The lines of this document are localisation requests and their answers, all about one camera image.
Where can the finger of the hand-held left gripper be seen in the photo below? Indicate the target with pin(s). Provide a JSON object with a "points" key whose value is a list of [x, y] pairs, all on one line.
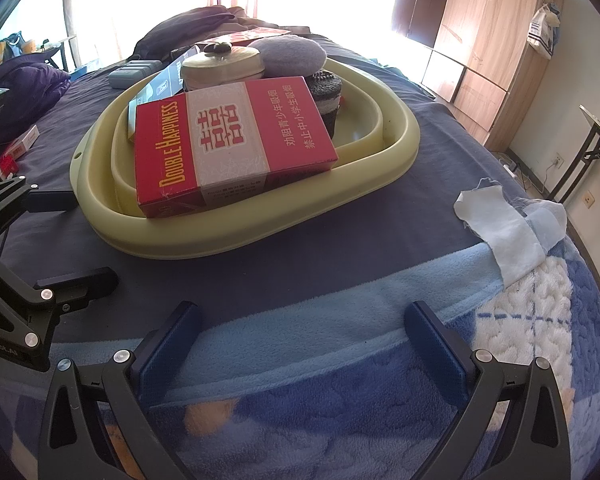
{"points": [[50, 201], [80, 282]]}

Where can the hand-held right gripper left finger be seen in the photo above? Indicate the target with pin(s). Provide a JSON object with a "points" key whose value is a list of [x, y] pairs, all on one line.
{"points": [[172, 347]]}

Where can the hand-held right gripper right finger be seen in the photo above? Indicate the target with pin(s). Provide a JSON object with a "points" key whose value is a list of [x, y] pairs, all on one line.
{"points": [[437, 355]]}

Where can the dark rectangular box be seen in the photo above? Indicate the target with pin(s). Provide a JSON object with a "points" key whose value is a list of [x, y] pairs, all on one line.
{"points": [[160, 87]]}

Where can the yellow plastic basin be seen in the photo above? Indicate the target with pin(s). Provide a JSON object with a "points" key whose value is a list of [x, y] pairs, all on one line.
{"points": [[280, 220]]}

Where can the large red carton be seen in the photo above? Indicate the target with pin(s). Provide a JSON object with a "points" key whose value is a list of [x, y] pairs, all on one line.
{"points": [[230, 135]]}

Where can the cream round tin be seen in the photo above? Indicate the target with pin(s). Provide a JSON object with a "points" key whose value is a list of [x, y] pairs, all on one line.
{"points": [[220, 67]]}

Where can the black foam cylinder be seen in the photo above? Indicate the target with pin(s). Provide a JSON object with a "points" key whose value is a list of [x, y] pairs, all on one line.
{"points": [[327, 100]]}

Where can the round purple-blue plush toy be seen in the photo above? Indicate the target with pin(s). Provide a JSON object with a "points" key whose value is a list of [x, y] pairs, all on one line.
{"points": [[290, 55]]}

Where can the small red item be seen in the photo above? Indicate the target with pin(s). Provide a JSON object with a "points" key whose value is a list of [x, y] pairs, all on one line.
{"points": [[7, 165]]}

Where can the small white red pack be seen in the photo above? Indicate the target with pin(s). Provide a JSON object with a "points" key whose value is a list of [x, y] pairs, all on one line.
{"points": [[22, 142]]}

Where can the blue checked blanket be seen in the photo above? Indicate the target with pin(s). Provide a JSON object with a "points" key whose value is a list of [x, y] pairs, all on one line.
{"points": [[330, 385]]}

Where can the purple padded jacket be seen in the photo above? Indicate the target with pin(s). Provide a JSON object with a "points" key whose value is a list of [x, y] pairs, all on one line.
{"points": [[25, 85]]}

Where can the white cloth piece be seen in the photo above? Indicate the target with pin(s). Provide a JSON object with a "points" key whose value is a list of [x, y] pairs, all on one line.
{"points": [[505, 230]]}

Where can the grey power adapter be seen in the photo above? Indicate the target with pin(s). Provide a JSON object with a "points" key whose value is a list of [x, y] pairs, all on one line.
{"points": [[130, 74]]}

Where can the dark purple cloth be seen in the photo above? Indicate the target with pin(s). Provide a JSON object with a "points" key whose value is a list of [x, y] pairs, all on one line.
{"points": [[180, 25]]}

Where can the brown jacket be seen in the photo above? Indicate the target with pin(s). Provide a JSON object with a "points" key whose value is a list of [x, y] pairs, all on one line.
{"points": [[250, 17]]}

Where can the wooden wardrobe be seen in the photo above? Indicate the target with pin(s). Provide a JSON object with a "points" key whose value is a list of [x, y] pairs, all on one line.
{"points": [[480, 35]]}

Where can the white hanging bag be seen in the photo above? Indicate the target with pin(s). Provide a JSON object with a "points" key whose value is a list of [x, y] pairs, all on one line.
{"points": [[545, 32]]}

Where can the yellowish wall outlet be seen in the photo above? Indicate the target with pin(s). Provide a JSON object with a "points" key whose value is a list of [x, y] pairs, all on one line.
{"points": [[588, 200]]}

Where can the white wall outlet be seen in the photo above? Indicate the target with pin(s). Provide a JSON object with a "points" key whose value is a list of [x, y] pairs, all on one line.
{"points": [[557, 162]]}

